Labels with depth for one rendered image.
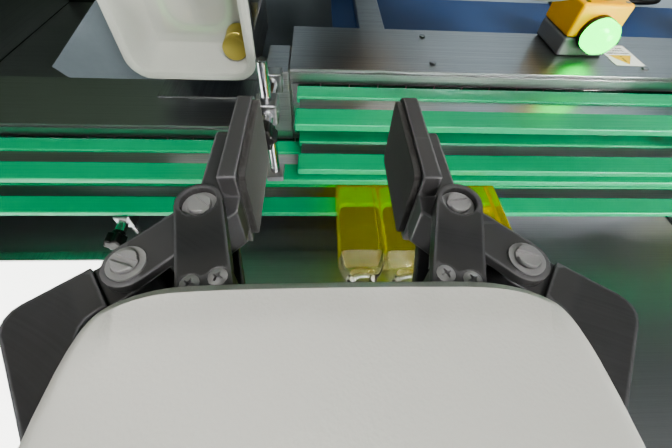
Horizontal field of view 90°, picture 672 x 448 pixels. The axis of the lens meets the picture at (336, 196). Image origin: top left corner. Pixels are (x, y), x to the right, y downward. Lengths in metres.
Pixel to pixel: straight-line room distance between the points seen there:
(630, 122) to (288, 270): 0.51
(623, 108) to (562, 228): 0.30
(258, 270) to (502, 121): 0.41
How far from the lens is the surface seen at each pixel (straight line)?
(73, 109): 0.65
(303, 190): 0.55
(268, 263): 0.58
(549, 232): 0.78
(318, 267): 0.57
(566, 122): 0.51
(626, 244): 0.86
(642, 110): 0.61
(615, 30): 0.59
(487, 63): 0.53
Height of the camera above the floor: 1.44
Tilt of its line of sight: 39 degrees down
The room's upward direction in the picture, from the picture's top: 178 degrees clockwise
